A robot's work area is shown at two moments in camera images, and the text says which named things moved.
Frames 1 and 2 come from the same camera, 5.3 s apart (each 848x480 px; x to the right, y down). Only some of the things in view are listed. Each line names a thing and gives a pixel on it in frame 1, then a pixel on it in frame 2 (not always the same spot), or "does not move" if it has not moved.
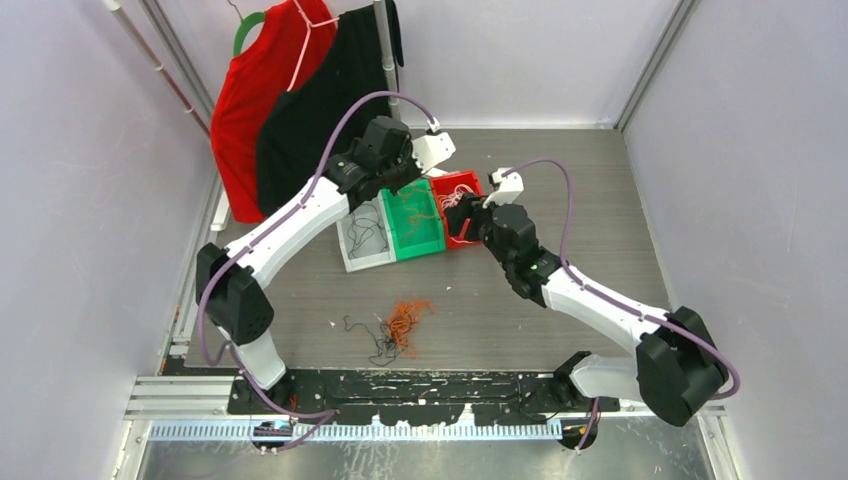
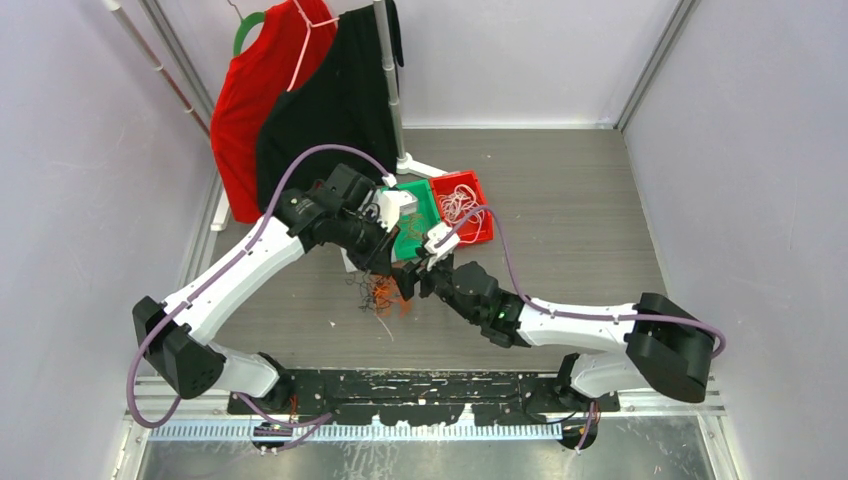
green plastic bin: x=414 y=219 does not move
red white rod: x=117 y=9 does not move
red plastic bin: x=449 y=189 does not move
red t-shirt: x=252 y=81 does not move
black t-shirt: x=297 y=122 does not move
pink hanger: x=306 y=38 does not move
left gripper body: x=399 y=173 → x=363 y=241
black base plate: x=420 y=401 does not move
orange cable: x=400 y=327 → x=387 y=297
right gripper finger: x=468 y=208 → x=406 y=276
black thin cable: x=388 y=350 → x=369 y=301
